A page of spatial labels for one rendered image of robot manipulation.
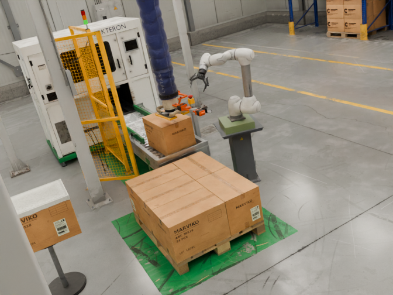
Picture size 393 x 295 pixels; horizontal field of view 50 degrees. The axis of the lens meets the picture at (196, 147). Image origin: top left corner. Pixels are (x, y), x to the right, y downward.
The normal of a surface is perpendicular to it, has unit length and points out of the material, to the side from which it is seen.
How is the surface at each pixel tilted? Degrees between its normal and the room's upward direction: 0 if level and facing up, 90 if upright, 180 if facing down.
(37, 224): 90
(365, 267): 0
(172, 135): 90
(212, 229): 90
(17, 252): 90
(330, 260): 0
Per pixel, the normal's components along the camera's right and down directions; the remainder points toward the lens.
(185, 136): 0.50, 0.27
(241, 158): 0.17, 0.37
